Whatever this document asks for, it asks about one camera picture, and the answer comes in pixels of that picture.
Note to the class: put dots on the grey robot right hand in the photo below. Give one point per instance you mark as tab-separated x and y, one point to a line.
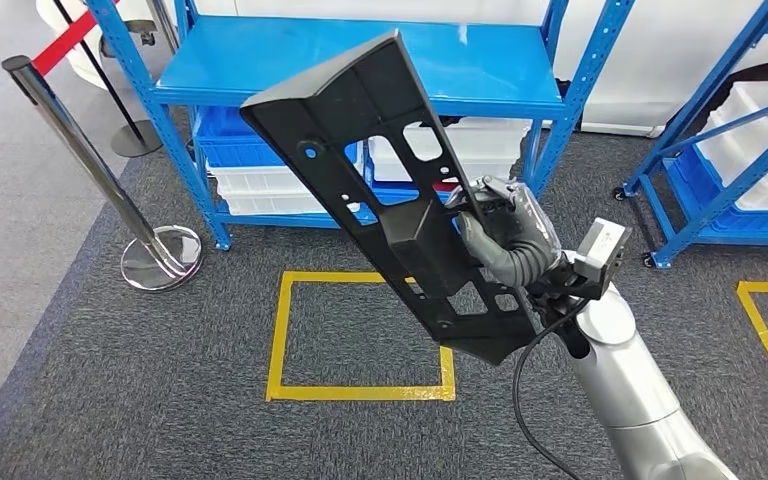
530	245

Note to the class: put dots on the black stanchion post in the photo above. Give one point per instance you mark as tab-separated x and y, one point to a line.
135	139

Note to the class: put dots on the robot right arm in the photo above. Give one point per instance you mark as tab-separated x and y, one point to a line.
622	384

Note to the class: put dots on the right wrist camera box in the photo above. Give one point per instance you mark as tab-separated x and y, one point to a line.
599	248

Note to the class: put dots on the red item in crate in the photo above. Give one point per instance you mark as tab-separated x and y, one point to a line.
445	187

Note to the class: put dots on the black plastic panel part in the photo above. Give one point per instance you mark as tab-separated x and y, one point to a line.
357	86

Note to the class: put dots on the red barrier belt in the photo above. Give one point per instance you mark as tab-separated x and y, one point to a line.
66	41

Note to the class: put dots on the chrome stanchion post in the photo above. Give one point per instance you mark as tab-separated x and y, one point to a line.
162	26
86	162

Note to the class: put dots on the blue metal shelf rack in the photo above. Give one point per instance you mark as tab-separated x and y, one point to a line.
689	111
225	60

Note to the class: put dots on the white car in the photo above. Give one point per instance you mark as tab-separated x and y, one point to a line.
656	66

